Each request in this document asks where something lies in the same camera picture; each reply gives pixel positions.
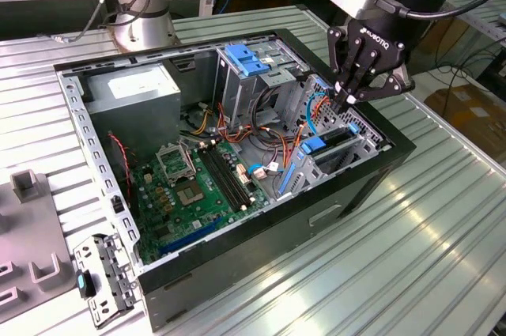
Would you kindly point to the grey metal disk bay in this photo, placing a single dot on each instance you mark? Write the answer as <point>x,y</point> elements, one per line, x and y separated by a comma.
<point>312,176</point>

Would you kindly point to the blue expansion slot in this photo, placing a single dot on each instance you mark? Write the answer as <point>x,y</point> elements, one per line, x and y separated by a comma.
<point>189,236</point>

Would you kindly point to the black open PC case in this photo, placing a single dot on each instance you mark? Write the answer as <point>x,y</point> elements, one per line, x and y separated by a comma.
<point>257,257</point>

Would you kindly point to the hard disk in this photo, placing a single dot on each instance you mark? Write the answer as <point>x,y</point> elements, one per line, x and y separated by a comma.
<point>316,144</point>

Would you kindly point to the green motherboard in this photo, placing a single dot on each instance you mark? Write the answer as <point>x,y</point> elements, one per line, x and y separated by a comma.
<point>215,213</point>

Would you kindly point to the black tab with blue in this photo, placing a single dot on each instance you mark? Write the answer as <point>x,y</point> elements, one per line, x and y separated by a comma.
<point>81,282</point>

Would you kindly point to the square brown base plate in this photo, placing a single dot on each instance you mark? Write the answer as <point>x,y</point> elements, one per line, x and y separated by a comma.
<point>112,35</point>

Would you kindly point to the blue plastic drive bracket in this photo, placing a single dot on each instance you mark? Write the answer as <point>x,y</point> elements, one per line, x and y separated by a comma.
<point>245,61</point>

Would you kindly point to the grey metal drive cage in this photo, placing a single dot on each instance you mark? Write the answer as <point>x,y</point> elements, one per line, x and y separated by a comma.
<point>237,95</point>

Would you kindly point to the black RAM slot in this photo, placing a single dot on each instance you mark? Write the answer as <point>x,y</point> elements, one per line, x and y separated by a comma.
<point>224,178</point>
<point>235,178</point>
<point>229,178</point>
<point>219,178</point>

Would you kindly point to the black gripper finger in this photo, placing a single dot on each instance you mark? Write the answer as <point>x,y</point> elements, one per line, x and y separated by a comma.
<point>395,87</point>
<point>335,51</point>

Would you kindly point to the grey metal card latch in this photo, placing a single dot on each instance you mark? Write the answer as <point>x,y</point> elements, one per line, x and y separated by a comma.
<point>95,245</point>

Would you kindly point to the grey parts rack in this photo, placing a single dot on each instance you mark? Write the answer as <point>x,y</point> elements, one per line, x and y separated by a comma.
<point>35,233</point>

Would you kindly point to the metal slat side table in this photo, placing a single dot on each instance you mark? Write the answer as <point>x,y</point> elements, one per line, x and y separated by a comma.
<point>488,21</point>

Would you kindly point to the CPU socket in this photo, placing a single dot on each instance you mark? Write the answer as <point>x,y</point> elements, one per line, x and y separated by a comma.
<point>189,193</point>

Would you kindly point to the brown cardboard box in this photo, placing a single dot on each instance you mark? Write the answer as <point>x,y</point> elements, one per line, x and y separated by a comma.
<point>466,114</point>

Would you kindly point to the grey power supply unit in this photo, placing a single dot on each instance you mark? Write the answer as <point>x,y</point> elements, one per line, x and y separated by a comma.
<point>130,122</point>

